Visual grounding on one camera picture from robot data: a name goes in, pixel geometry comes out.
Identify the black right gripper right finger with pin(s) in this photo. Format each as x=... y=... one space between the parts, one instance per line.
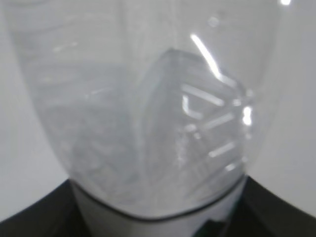
x=260 y=213

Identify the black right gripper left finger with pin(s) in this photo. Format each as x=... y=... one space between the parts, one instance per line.
x=55 y=215

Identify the clear Nongfu Spring water bottle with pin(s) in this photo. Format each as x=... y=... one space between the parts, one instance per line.
x=155 y=108

